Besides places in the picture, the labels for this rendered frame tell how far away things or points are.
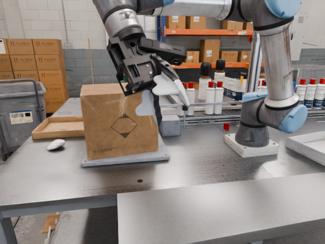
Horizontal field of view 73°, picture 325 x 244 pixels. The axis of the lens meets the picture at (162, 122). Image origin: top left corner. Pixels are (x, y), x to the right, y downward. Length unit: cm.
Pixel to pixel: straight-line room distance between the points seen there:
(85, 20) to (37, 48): 172
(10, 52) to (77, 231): 340
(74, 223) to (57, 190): 80
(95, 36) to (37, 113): 311
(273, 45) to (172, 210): 60
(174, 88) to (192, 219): 40
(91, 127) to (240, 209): 60
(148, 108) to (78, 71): 525
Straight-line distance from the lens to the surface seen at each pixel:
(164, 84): 42
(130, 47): 49
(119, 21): 50
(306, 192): 91
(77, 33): 570
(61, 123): 151
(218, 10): 83
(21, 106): 295
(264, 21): 79
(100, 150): 94
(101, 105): 88
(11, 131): 305
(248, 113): 102
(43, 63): 433
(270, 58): 84
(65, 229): 163
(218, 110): 142
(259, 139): 105
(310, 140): 133
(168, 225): 66
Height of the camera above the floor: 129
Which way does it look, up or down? 19 degrees down
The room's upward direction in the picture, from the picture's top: straight up
